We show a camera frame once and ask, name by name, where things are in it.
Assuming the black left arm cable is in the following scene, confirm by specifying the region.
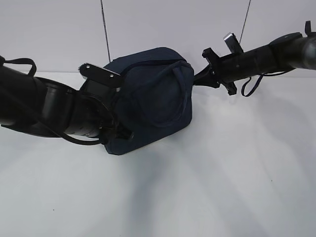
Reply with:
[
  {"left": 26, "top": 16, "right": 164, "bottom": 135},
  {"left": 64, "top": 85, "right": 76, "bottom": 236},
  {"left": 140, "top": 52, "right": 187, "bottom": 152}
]
[{"left": 0, "top": 55, "right": 117, "bottom": 146}]

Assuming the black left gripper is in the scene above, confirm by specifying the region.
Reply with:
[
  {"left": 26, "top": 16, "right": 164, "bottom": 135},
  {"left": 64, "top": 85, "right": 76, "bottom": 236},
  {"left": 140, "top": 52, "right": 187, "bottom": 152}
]
[{"left": 41, "top": 81, "right": 134, "bottom": 145}]

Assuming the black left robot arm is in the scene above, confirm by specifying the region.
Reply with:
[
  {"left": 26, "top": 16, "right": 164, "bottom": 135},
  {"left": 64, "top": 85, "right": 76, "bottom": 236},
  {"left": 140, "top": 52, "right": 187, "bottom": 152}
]
[{"left": 0, "top": 58, "right": 134, "bottom": 146}]

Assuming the dark blue lunch bag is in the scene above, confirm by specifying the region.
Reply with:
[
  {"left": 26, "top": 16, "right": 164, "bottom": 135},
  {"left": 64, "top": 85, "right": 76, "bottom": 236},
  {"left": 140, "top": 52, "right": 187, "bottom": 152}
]
[{"left": 105, "top": 47, "right": 194, "bottom": 155}]

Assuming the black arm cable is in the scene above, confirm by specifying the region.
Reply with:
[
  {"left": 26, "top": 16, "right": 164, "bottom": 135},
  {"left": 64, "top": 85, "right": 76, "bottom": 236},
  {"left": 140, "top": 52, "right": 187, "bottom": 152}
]
[
  {"left": 241, "top": 21, "right": 316, "bottom": 98},
  {"left": 0, "top": 55, "right": 117, "bottom": 146}
]

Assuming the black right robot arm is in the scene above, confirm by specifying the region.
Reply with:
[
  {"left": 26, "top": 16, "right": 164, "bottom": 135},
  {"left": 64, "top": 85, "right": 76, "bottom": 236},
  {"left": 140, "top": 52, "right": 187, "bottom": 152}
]
[{"left": 194, "top": 32, "right": 316, "bottom": 95}]

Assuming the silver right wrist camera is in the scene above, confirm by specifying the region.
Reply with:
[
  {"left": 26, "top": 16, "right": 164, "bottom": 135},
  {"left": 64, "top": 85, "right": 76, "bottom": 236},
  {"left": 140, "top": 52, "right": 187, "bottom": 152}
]
[{"left": 223, "top": 33, "right": 244, "bottom": 54}]

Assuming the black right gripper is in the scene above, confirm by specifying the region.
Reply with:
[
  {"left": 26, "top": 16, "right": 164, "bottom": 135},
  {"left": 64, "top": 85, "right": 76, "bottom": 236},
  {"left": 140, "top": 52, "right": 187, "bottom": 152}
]
[{"left": 194, "top": 48, "right": 251, "bottom": 95}]

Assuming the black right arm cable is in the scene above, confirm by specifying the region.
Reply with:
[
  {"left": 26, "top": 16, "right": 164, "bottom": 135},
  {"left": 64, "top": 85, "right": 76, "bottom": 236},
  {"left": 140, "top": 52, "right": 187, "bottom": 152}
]
[{"left": 241, "top": 21, "right": 316, "bottom": 98}]

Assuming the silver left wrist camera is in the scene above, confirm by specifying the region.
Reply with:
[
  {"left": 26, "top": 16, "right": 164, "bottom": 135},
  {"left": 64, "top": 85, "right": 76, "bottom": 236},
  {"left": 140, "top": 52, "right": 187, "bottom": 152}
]
[{"left": 79, "top": 63, "right": 124, "bottom": 93}]

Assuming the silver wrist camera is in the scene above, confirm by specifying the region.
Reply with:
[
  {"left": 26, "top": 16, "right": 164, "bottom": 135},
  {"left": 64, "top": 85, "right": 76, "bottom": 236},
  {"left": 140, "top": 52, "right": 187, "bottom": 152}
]
[
  {"left": 79, "top": 63, "right": 124, "bottom": 93},
  {"left": 223, "top": 33, "right": 244, "bottom": 54}
]

